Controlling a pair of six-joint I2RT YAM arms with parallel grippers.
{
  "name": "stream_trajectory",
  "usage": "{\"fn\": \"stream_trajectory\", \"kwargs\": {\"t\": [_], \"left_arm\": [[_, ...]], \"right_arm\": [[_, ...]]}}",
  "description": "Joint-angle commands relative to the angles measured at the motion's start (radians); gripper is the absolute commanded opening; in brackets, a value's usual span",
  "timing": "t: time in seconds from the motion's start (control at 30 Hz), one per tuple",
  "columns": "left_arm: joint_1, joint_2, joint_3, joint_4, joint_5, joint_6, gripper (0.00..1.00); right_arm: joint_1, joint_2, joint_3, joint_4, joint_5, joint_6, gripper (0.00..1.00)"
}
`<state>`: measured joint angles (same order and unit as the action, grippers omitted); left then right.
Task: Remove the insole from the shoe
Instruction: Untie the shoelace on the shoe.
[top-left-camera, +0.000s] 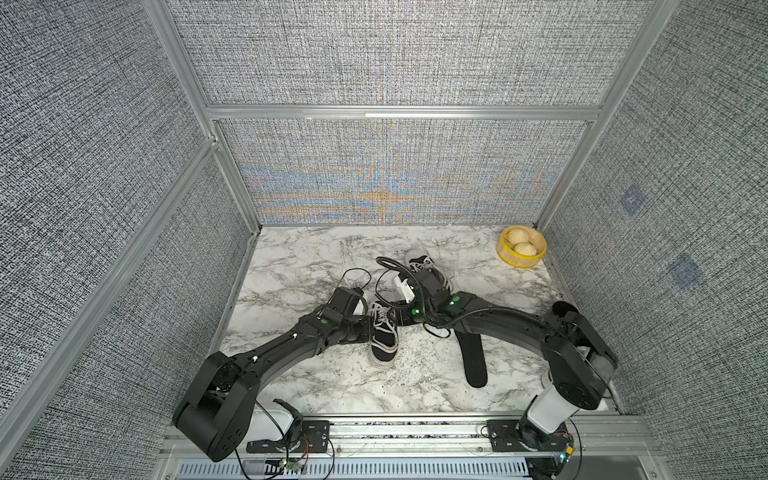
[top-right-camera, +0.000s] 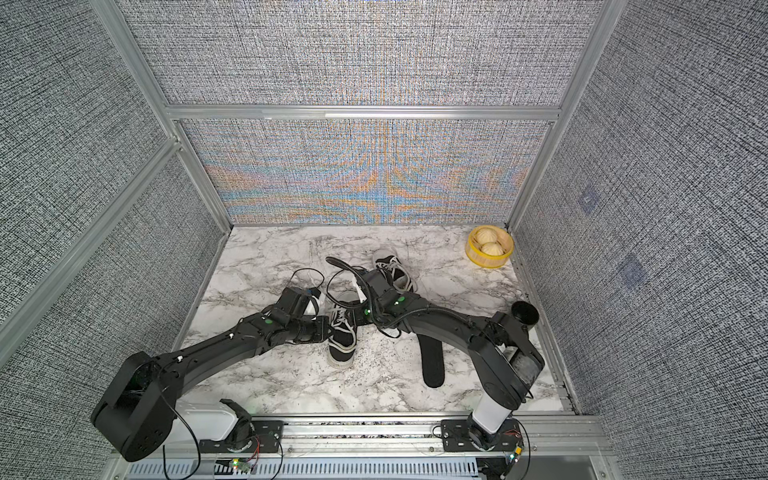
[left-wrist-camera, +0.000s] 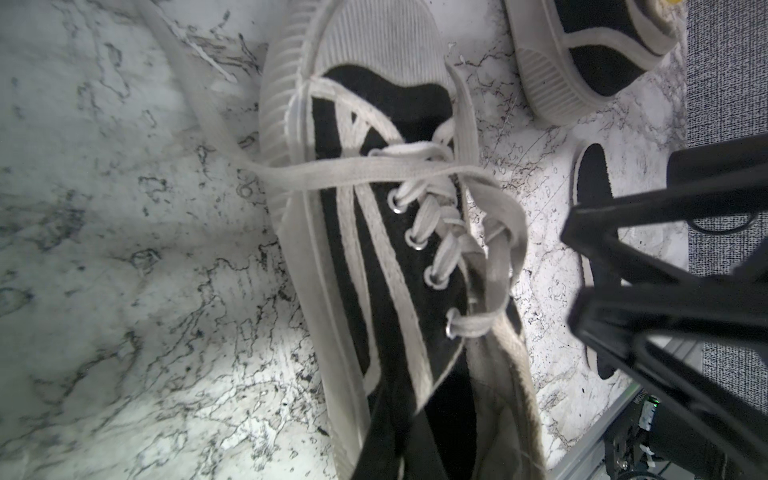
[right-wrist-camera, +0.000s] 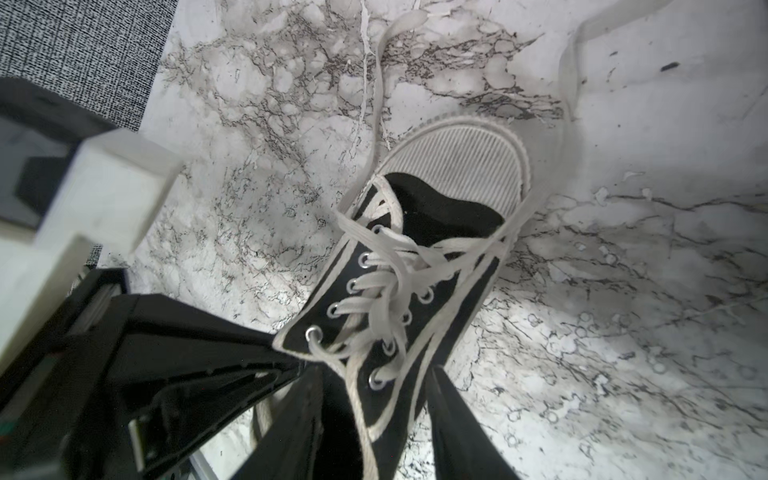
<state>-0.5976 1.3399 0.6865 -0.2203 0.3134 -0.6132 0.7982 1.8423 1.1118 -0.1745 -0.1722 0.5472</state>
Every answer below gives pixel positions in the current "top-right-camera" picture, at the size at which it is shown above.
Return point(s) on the black canvas sneaker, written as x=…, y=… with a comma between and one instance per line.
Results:
x=342, y=342
x=387, y=260

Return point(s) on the white slotted cable duct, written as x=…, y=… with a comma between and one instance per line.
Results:
x=316, y=468

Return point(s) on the upper beige bun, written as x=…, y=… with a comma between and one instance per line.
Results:
x=486, y=235

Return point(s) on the black mug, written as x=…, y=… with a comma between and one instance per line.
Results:
x=525, y=313

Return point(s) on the aluminium enclosure frame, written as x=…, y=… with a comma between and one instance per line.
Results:
x=35, y=305

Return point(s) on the yellow bamboo steamer basket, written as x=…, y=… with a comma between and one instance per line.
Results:
x=474, y=254

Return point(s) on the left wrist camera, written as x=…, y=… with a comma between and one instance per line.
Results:
x=296, y=301

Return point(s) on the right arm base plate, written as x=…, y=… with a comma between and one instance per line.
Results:
x=462, y=435

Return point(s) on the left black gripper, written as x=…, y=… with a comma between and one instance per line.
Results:
x=321, y=327

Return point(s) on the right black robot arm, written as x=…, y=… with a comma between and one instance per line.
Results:
x=504, y=358

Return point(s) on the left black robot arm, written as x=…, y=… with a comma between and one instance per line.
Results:
x=137, y=411

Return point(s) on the aluminium front rail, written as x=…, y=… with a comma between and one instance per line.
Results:
x=545, y=433

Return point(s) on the lower beige bun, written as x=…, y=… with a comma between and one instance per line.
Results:
x=493, y=249

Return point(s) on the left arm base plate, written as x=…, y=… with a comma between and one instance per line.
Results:
x=258, y=435

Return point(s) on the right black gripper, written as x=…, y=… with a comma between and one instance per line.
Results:
x=363, y=312

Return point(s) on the beige bun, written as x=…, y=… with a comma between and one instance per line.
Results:
x=486, y=235
x=493, y=249

